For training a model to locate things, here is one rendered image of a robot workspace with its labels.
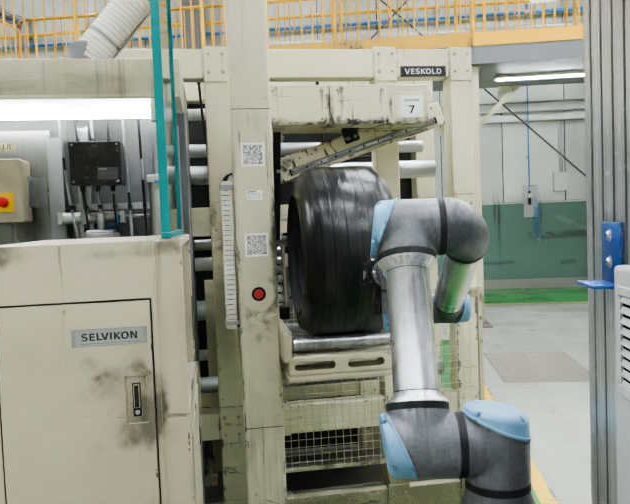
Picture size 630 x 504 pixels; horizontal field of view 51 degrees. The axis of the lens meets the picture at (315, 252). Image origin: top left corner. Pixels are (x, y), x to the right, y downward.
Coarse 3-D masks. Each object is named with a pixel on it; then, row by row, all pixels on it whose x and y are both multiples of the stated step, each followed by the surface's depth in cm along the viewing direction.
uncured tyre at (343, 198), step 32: (320, 192) 202; (352, 192) 203; (384, 192) 206; (288, 224) 240; (320, 224) 197; (352, 224) 198; (288, 256) 243; (320, 256) 196; (352, 256) 197; (320, 288) 198; (352, 288) 199; (320, 320) 205; (352, 320) 206
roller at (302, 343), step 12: (312, 336) 210; (324, 336) 211; (336, 336) 211; (348, 336) 211; (360, 336) 212; (372, 336) 212; (384, 336) 213; (300, 348) 209; (312, 348) 209; (324, 348) 210
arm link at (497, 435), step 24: (480, 408) 117; (504, 408) 119; (480, 432) 114; (504, 432) 113; (528, 432) 116; (480, 456) 113; (504, 456) 113; (528, 456) 115; (480, 480) 115; (504, 480) 113; (528, 480) 115
